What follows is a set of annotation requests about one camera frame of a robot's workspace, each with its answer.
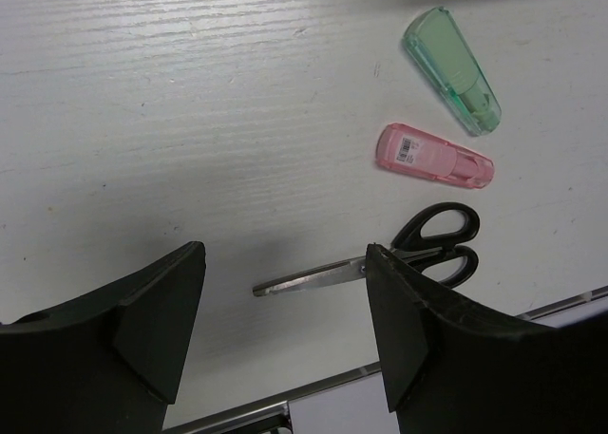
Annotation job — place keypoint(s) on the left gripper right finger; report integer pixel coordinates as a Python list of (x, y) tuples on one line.
[(452, 365)]

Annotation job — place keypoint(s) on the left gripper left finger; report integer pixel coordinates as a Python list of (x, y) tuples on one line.
[(108, 361)]

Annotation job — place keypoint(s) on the pink correction tape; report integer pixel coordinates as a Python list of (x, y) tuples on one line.
[(409, 151)]

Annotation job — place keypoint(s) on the green correction tape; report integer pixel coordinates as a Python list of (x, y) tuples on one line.
[(436, 45)]

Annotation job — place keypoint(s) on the black handled scissors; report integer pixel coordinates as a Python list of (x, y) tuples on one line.
[(410, 246)]

